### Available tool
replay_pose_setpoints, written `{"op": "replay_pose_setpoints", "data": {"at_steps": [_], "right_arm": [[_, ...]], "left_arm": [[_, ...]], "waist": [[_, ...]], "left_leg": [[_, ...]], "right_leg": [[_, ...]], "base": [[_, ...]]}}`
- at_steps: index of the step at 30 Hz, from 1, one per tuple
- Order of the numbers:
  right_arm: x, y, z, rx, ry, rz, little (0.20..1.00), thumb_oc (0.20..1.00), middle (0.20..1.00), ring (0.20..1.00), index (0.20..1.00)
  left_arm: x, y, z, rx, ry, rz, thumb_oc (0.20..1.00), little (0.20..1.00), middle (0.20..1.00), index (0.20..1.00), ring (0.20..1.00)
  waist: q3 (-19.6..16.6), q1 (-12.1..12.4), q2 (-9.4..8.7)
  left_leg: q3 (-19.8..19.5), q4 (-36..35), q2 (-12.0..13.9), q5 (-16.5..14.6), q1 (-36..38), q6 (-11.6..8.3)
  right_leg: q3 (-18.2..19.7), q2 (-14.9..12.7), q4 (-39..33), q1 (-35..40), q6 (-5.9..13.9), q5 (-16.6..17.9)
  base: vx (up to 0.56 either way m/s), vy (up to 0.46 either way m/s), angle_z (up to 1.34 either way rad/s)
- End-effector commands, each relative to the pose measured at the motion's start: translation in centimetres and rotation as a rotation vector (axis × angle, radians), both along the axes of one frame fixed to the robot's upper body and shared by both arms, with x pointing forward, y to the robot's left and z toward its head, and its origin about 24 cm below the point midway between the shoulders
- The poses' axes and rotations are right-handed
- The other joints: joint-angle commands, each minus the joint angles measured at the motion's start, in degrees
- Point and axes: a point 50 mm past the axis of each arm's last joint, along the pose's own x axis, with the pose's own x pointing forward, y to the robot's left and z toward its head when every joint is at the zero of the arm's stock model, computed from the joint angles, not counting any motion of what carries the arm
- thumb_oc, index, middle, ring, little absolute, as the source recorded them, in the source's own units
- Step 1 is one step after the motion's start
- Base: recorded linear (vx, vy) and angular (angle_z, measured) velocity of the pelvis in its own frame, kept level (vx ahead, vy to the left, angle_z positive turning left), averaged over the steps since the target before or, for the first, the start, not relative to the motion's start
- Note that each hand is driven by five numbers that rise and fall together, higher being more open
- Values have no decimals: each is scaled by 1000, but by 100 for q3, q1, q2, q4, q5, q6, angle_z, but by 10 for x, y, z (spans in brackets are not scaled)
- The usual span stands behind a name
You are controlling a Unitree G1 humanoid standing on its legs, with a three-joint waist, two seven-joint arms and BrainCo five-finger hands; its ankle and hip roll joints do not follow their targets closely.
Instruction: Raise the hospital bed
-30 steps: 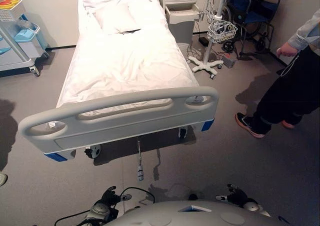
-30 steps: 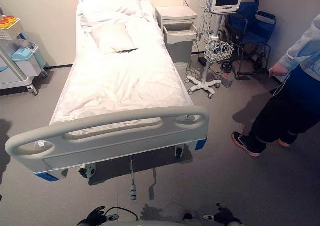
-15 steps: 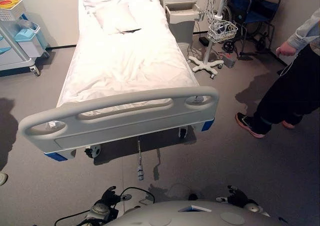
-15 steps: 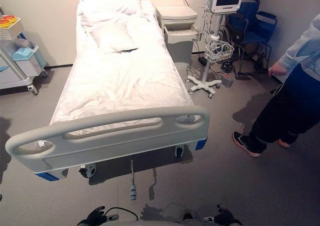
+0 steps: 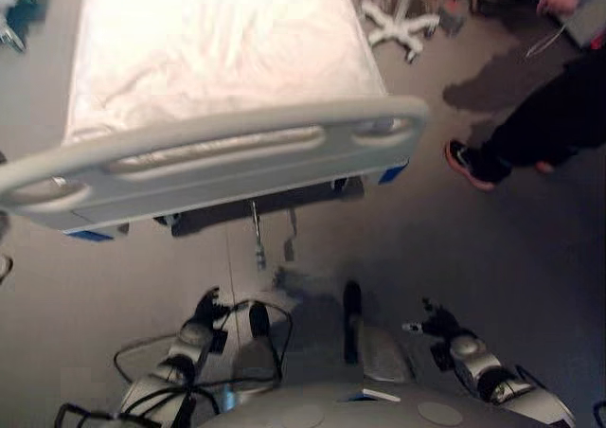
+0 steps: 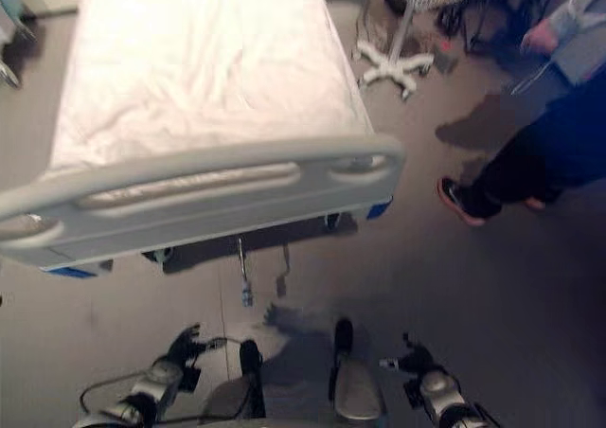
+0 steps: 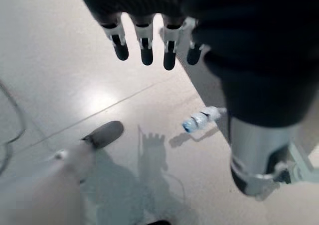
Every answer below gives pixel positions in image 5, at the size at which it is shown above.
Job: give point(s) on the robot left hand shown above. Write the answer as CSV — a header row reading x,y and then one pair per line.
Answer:
x,y
209,310

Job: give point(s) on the robot leg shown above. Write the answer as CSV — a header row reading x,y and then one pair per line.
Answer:
x,y
258,333
374,347

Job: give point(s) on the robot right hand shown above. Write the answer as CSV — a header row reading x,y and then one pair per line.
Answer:
x,y
438,321

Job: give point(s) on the grey plastic bed footboard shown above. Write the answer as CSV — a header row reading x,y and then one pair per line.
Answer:
x,y
213,182

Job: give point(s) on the black shoe orange sole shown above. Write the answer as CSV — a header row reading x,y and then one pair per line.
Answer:
x,y
468,165

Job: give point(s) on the person's leg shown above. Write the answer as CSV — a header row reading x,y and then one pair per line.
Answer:
x,y
544,115

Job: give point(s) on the white bed sheet mattress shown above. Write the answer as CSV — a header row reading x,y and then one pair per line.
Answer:
x,y
213,44

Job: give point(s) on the medical cart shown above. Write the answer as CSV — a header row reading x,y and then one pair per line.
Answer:
x,y
16,6

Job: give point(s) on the white wheeled stand base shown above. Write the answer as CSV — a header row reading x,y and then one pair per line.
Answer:
x,y
397,25

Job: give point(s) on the robot right leg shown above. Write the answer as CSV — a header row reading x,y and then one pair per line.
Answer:
x,y
374,347

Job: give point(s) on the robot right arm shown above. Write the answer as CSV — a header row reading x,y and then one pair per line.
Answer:
x,y
497,380

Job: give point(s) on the dark metal bed frame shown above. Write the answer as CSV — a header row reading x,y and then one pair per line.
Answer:
x,y
265,210

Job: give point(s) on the robot left leg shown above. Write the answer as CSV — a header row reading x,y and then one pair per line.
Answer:
x,y
258,333

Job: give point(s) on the robot silver torso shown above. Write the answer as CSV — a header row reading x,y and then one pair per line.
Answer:
x,y
360,409

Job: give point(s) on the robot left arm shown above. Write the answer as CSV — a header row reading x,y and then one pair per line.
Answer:
x,y
170,371

